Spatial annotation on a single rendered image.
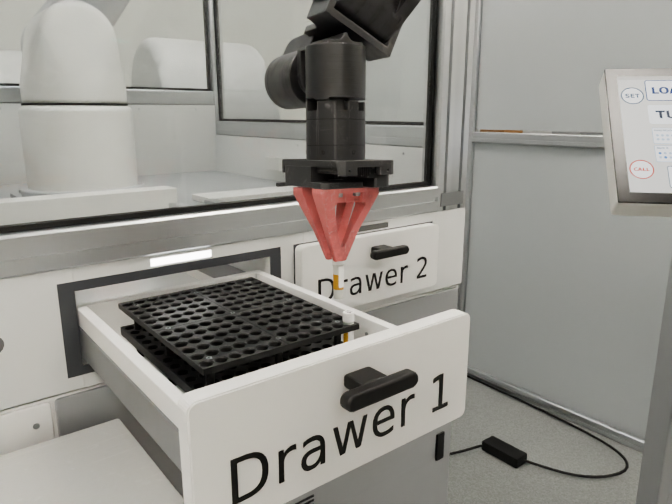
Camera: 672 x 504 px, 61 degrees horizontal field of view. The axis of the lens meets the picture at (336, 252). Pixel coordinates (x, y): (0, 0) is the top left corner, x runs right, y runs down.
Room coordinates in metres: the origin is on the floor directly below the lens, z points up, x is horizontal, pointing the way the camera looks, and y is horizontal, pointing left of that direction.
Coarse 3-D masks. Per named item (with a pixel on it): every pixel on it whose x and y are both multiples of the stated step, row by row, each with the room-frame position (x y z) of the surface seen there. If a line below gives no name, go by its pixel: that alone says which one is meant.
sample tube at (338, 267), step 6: (336, 264) 0.55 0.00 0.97; (342, 264) 0.55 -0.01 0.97; (336, 270) 0.55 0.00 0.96; (342, 270) 0.55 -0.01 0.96; (336, 276) 0.55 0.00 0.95; (342, 276) 0.55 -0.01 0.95; (336, 282) 0.55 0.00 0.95; (342, 282) 0.55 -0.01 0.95; (336, 288) 0.55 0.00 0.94; (342, 288) 0.55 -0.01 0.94; (336, 294) 0.55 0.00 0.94; (342, 294) 0.55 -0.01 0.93
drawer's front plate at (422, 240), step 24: (360, 240) 0.85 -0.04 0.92; (384, 240) 0.88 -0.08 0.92; (408, 240) 0.92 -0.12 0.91; (432, 240) 0.95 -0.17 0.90; (312, 264) 0.79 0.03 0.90; (360, 264) 0.85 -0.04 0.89; (384, 264) 0.88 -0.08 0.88; (408, 264) 0.92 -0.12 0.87; (432, 264) 0.95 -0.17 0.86; (312, 288) 0.79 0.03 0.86; (384, 288) 0.88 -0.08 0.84; (408, 288) 0.92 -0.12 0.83
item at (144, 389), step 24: (168, 288) 0.70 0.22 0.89; (192, 288) 0.71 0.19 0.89; (288, 288) 0.71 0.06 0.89; (96, 312) 0.64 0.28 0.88; (120, 312) 0.66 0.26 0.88; (336, 312) 0.63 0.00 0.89; (360, 312) 0.61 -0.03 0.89; (96, 336) 0.57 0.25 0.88; (120, 336) 0.65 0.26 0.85; (360, 336) 0.60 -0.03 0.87; (96, 360) 0.56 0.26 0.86; (120, 360) 0.51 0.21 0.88; (144, 360) 0.48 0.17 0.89; (120, 384) 0.50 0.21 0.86; (144, 384) 0.46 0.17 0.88; (168, 384) 0.43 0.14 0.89; (144, 408) 0.45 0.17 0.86; (168, 408) 0.41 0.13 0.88; (168, 432) 0.41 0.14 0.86; (168, 456) 0.41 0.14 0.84
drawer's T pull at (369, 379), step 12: (360, 372) 0.42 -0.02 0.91; (372, 372) 0.42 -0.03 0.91; (396, 372) 0.42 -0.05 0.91; (408, 372) 0.42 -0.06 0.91; (348, 384) 0.41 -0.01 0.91; (360, 384) 0.40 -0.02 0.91; (372, 384) 0.40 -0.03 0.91; (384, 384) 0.40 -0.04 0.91; (396, 384) 0.41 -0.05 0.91; (408, 384) 0.41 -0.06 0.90; (348, 396) 0.38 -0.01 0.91; (360, 396) 0.38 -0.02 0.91; (372, 396) 0.39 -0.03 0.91; (384, 396) 0.40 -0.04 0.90; (348, 408) 0.38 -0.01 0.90; (360, 408) 0.38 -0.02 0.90
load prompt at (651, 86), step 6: (648, 84) 1.14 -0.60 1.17; (654, 84) 1.14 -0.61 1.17; (660, 84) 1.14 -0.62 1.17; (666, 84) 1.14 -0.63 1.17; (648, 90) 1.13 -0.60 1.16; (654, 90) 1.13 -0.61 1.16; (660, 90) 1.13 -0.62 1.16; (666, 90) 1.13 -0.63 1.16; (648, 96) 1.13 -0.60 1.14; (654, 96) 1.12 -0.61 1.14; (660, 96) 1.12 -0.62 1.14; (666, 96) 1.12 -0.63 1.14
